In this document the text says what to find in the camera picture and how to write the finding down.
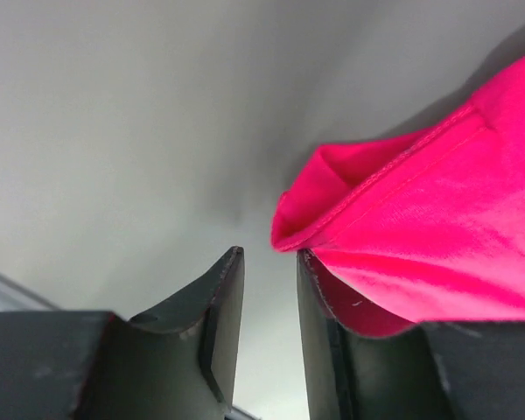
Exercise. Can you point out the red t shirt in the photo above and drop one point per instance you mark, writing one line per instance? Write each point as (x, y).
(429, 226)

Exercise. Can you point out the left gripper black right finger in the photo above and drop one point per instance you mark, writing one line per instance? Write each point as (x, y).
(362, 362)

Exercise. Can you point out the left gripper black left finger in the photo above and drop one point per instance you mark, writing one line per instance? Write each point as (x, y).
(176, 360)

